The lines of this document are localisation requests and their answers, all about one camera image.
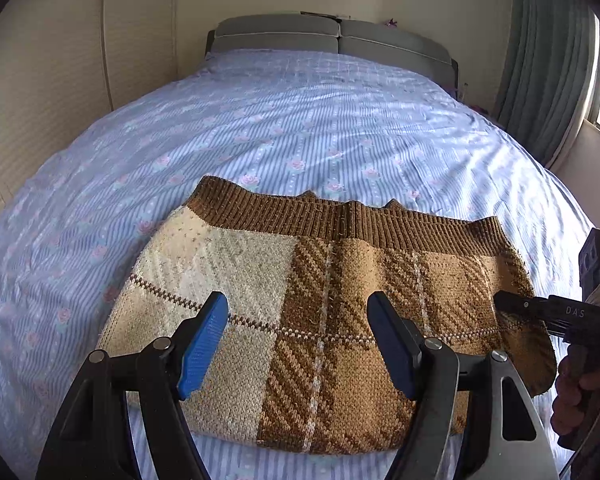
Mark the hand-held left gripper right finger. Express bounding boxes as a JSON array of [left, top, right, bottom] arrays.
[[367, 291, 561, 480]]

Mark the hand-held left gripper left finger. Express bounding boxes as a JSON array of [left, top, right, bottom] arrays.
[[35, 291, 229, 480]]

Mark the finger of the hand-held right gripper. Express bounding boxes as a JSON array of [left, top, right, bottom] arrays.
[[494, 290, 600, 333]]

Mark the brown and cream plaid sweater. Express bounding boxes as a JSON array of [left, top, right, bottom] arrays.
[[96, 175, 558, 456]]

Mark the person's right hand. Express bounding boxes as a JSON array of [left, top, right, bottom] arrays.
[[551, 360, 600, 435]]

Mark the grey-green curtain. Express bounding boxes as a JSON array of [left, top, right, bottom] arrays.
[[495, 0, 600, 166]]

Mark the blue striped floral duvet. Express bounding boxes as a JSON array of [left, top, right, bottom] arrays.
[[0, 49, 598, 480]]

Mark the grey headboard cushion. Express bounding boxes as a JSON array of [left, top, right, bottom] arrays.
[[214, 14, 342, 53], [338, 20, 453, 78]]

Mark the white louvred wardrobe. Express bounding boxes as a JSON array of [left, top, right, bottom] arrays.
[[0, 0, 181, 241]]

